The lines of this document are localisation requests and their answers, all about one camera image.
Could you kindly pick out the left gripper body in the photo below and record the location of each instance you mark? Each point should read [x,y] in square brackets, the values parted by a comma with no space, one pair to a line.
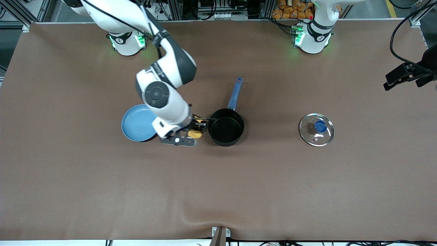
[429,60]

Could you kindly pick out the yellow potato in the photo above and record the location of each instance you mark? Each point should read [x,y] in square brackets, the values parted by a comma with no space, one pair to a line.
[195,134]

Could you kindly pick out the glass lid with blue knob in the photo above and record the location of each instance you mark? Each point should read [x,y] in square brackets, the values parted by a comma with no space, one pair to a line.
[316,131]

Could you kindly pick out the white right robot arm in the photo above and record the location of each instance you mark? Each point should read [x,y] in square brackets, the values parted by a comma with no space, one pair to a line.
[177,65]

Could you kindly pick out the round blue plate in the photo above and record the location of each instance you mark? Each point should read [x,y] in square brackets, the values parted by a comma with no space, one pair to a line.
[136,124]

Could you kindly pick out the brown table cover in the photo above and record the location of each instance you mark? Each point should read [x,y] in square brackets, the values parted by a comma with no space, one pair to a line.
[218,184]

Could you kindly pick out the grey equipment box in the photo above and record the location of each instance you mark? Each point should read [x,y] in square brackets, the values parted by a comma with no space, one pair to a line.
[215,10]

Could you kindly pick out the white power strip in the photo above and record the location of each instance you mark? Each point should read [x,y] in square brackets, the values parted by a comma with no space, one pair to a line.
[155,6]

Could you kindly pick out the bag of orange snacks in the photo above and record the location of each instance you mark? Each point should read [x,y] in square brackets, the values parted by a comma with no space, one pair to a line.
[290,10]

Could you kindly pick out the aluminium frame post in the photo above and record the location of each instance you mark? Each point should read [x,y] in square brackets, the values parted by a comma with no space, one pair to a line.
[20,13]
[418,18]

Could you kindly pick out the metal table clamp bracket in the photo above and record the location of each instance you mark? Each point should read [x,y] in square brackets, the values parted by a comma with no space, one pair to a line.
[220,235]

